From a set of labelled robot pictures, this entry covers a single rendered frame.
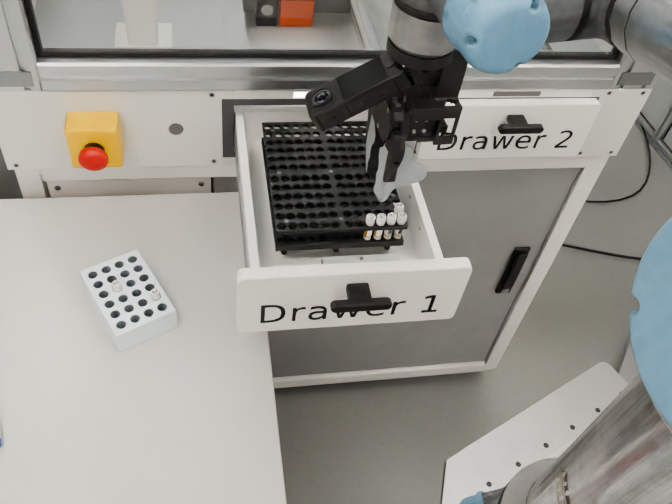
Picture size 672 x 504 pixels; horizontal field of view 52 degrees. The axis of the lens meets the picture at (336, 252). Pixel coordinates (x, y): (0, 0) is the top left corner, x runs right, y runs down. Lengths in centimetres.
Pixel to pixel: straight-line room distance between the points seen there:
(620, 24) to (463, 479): 55
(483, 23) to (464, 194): 75
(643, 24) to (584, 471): 33
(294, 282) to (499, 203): 62
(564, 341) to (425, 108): 139
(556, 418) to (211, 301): 50
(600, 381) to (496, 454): 20
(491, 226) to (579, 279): 89
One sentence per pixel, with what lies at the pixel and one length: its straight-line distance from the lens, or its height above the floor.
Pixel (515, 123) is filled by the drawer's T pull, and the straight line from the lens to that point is 114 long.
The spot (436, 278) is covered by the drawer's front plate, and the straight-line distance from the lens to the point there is 87.
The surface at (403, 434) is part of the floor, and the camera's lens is 178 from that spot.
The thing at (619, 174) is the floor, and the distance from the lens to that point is 269.
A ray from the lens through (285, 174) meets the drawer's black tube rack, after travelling 97.
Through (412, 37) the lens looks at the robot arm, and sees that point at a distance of 72.
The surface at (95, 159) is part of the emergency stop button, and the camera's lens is 103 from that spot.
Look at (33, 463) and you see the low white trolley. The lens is 91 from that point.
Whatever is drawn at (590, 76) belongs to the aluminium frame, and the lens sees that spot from 120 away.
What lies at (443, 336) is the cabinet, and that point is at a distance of 167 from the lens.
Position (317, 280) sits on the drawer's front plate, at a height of 92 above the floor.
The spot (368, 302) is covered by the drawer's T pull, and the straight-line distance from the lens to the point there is 82.
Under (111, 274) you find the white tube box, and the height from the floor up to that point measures 80.
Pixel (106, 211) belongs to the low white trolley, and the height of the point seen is 76.
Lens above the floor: 156
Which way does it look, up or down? 49 degrees down
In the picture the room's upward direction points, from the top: 9 degrees clockwise
